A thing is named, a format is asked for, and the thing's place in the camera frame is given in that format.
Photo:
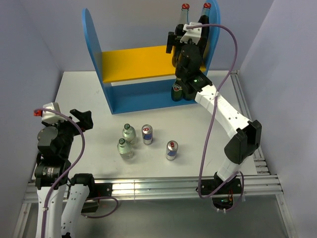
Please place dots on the tall Coca-Cola bottle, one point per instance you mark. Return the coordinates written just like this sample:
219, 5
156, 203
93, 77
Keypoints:
204, 18

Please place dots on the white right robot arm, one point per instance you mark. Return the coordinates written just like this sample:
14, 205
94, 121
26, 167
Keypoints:
244, 134

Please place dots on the clear water bottle front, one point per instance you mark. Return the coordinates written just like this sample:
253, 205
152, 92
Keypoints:
124, 149

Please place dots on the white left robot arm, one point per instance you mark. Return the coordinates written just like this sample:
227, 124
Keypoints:
60, 199

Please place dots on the blue and yellow shelf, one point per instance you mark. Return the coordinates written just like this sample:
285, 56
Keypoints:
132, 79

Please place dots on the Red Bull can behind cola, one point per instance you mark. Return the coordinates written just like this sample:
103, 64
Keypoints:
147, 134

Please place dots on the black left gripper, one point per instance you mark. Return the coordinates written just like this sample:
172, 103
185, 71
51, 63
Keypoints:
84, 117

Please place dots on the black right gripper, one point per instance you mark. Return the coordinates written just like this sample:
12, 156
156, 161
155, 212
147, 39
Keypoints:
173, 39

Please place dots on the green perrier bottle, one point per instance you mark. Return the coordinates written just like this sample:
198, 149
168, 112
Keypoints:
176, 91
188, 93

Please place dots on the aluminium frame rail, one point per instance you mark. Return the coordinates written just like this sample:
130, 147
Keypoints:
168, 186

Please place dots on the green Perrier bottle left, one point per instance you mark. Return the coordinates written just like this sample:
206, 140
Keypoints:
176, 91

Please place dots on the green Perrier bottle right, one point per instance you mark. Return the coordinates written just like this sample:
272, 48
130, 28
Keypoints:
188, 93

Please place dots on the clear water bottle rear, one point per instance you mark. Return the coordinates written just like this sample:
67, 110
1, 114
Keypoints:
129, 134

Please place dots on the clear water bottle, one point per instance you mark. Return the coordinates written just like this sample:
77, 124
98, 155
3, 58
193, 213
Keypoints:
124, 149
129, 134

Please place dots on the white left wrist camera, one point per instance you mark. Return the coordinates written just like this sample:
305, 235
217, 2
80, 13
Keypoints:
47, 116

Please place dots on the Red Bull can right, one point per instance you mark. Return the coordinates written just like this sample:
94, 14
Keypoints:
171, 150

